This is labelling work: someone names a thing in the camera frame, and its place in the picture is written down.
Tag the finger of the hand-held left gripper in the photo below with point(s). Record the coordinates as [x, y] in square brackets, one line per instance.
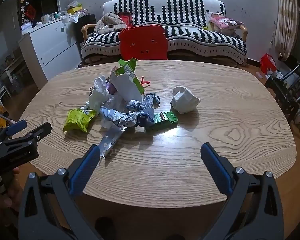
[37, 133]
[15, 127]

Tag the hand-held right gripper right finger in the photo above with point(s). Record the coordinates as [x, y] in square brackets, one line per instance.
[215, 170]

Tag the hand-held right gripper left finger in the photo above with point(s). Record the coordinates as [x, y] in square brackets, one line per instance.
[85, 170]

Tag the clear plastic bag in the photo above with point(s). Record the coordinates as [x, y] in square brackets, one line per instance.
[98, 95]

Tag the green white torn carton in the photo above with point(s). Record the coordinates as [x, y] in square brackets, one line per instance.
[127, 85]

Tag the person's left hand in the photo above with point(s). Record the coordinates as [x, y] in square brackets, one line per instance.
[5, 200]

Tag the wooden table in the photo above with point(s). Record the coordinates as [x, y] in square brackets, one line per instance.
[202, 140]

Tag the yellow-green snack packet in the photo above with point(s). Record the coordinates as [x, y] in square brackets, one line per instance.
[77, 120]

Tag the white metal rack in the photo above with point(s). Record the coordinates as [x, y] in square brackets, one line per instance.
[0, 87]

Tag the crumpled silver foil wrapper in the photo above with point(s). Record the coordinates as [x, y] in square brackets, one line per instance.
[120, 120]

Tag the green toy bus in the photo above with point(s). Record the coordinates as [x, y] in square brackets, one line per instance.
[163, 120]

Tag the crumpled white paper bag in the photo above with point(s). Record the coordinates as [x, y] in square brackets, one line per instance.
[183, 100]

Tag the small purple wrapper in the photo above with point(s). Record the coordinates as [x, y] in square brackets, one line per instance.
[112, 88]

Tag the white dresser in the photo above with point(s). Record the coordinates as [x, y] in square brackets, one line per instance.
[52, 45]

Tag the crumpled blue wrapper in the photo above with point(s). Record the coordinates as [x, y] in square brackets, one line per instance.
[152, 99]

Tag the small red plastic toy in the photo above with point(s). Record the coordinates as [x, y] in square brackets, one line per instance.
[145, 82]

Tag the black wooden chair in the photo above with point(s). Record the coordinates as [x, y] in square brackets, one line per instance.
[285, 87]

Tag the black side cabinet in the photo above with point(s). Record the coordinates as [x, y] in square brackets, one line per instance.
[86, 30]

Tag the black board with red stickers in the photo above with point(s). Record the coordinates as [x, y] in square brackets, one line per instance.
[28, 11]

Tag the red plastic bag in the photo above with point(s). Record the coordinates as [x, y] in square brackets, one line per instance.
[268, 63]

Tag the yellow box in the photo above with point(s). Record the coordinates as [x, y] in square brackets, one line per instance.
[74, 10]

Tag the pile of clothes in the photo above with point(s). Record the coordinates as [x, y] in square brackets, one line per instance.
[110, 22]

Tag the red bear-shaped chair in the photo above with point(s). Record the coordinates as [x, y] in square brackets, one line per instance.
[142, 42]

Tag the pink cartoon cushion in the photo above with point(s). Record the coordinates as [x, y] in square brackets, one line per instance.
[226, 22]

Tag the black white patterned sofa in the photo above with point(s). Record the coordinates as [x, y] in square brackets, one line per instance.
[190, 10]

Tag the striped curtain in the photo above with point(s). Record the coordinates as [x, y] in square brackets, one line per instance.
[286, 20]

